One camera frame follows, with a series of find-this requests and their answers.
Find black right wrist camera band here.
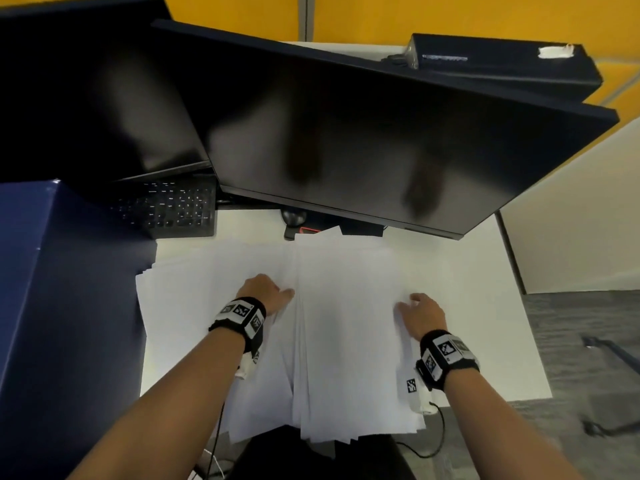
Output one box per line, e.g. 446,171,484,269
397,329,482,416

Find black keyboard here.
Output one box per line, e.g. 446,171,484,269
107,175,217,240

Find black mini desktop computer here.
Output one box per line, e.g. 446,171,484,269
405,33,604,101

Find person's right hand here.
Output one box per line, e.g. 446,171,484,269
394,293,448,341

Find white tape piece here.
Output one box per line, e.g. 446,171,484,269
538,43,577,61

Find black chair base leg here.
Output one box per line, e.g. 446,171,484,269
580,334,640,376
580,416,640,438

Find black cable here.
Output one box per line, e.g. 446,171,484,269
395,401,447,458
205,401,227,480

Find person's left forearm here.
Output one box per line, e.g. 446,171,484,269
67,326,249,480

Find person's right forearm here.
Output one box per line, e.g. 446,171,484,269
441,367,585,480

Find black office chair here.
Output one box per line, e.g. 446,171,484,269
232,424,417,480

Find black wrist camera band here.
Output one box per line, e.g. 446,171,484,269
397,329,482,416
208,297,267,381

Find dark blue cardboard box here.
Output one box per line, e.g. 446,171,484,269
0,180,158,480

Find black left wrist camera band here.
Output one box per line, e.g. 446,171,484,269
208,297,267,381

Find large black computer monitor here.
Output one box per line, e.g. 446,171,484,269
151,19,621,240

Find person's left hand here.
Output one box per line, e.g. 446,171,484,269
238,273,296,317

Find pile of white paper sheets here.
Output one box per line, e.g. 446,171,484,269
135,226,453,444

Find black side computer monitor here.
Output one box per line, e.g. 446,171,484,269
0,0,213,184

